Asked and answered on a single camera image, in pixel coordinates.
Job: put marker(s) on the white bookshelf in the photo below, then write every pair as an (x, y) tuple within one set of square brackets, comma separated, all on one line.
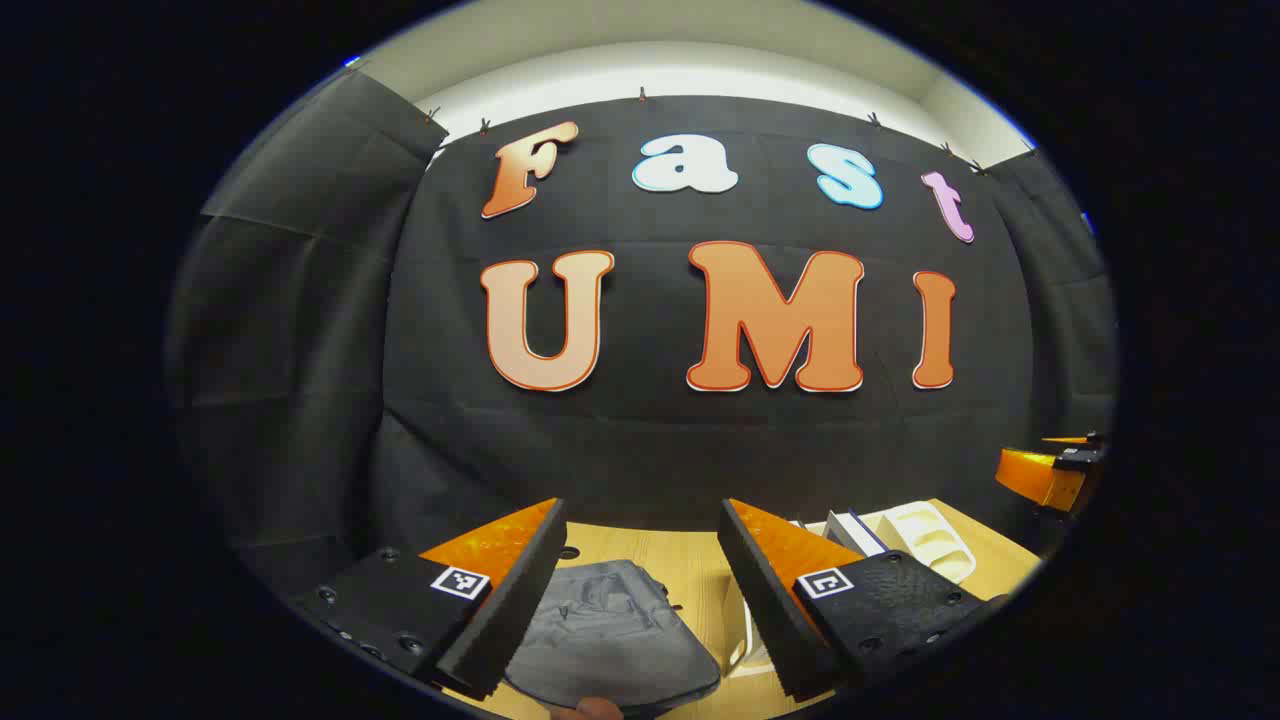
[(930, 540)]

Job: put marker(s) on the blue cover book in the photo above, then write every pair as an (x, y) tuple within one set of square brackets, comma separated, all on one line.
[(850, 530)]

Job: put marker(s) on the grey schoolbag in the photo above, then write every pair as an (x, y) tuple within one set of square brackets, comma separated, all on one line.
[(610, 640)]

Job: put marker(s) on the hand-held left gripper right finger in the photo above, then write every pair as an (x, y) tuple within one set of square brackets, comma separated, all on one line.
[(765, 610)]

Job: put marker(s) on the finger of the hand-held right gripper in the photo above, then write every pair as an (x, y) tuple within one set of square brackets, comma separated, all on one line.
[(1040, 480), (1070, 439)]

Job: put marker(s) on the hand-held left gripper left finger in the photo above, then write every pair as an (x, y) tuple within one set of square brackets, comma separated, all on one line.
[(520, 600)]

